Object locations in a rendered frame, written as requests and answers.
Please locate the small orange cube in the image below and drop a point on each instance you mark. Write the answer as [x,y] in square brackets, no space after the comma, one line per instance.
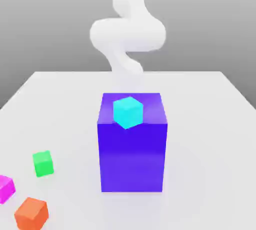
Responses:
[31,214]

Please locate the small cyan cube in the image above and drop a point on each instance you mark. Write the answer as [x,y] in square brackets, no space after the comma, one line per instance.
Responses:
[128,112]

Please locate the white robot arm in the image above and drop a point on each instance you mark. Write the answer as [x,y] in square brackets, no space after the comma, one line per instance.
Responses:
[128,34]

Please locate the small green cube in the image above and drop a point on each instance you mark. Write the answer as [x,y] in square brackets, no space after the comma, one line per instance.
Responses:
[43,164]

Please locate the small magenta cube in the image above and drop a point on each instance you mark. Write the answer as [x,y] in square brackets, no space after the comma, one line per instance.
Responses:
[6,189]

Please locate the large purple box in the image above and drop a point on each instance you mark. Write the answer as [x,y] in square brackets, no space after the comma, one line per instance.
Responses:
[132,158]

